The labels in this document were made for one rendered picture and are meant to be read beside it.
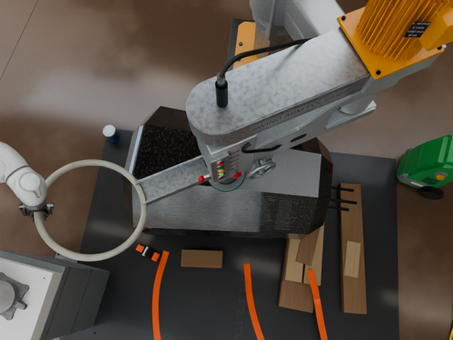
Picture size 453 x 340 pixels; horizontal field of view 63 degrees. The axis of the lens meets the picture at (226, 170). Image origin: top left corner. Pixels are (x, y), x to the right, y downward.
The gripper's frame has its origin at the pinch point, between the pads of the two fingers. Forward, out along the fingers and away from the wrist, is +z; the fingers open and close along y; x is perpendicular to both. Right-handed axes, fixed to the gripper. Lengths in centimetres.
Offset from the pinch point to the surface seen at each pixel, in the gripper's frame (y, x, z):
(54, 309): 4, -36, 52
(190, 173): 69, 13, -17
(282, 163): 126, 20, -14
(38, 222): 0.8, -6.5, -10.7
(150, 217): 57, 8, 35
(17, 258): -15, -6, 51
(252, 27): 127, 120, -17
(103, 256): 26.4, -23.2, -10.7
